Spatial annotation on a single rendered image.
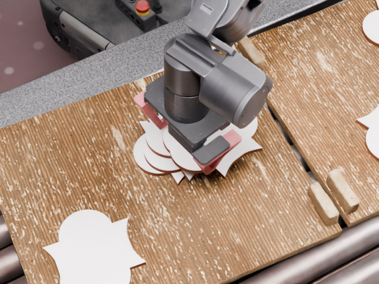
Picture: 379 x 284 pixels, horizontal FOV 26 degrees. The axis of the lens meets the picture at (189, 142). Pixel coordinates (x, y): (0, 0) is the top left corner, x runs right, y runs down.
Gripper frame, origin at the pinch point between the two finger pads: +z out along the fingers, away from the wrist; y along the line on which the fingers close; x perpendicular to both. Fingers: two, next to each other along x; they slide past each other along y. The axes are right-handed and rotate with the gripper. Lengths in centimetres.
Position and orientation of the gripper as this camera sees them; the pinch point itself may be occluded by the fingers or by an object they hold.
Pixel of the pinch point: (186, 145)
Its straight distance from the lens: 111.2
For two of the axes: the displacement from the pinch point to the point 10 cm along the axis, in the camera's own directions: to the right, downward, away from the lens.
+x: -7.6, 5.3, -3.7
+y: -6.5, -6.3, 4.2
